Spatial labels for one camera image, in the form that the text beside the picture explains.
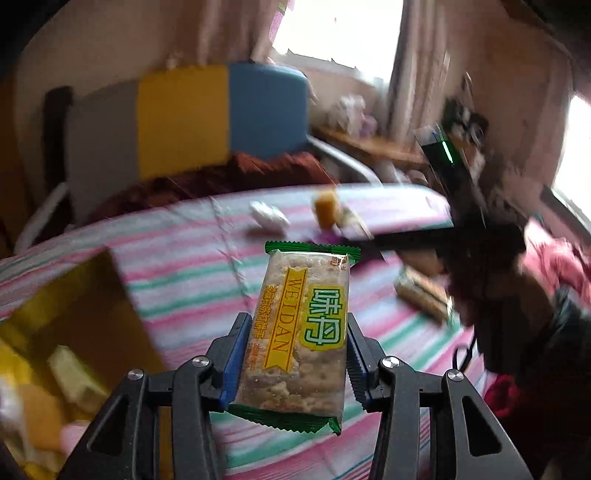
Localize pink patterned curtain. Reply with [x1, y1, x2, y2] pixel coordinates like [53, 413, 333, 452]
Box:
[198, 0, 287, 65]
[388, 0, 458, 153]

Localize side window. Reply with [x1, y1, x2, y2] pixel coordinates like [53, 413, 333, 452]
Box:
[551, 95, 591, 208]

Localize brown cracker packet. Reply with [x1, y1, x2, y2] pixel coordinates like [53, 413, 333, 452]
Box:
[394, 265, 455, 324]

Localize white boxes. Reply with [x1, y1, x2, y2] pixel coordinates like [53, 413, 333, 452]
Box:
[332, 95, 368, 132]

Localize green cracker packet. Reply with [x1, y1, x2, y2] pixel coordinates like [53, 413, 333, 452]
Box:
[229, 240, 362, 435]

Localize wooden wardrobe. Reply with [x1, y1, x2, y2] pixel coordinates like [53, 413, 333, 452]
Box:
[0, 69, 28, 259]

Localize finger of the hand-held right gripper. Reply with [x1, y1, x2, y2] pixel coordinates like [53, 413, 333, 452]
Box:
[344, 224, 458, 253]

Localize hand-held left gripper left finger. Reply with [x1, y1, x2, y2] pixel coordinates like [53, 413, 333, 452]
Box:
[60, 312, 254, 480]

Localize striped pink green cloth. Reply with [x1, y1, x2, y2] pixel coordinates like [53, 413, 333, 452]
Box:
[0, 185, 509, 480]

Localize wooden side table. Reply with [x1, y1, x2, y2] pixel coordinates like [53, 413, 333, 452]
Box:
[314, 124, 430, 169]

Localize dark red blanket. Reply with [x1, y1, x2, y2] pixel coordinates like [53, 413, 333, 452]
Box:
[88, 152, 338, 222]

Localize red cloth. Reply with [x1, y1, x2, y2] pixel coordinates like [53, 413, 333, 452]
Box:
[482, 369, 591, 480]

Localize pink packet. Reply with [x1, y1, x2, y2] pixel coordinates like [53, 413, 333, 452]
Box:
[58, 420, 93, 455]

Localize grey yellow blue chair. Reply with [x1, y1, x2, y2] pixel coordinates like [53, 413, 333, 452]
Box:
[14, 62, 384, 241]

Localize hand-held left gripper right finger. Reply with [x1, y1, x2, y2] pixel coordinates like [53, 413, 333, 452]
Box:
[346, 315, 534, 480]

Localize black cable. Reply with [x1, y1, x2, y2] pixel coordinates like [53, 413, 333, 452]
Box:
[454, 336, 482, 371]

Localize gold metal tin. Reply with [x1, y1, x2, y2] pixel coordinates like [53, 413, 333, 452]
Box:
[0, 247, 171, 480]

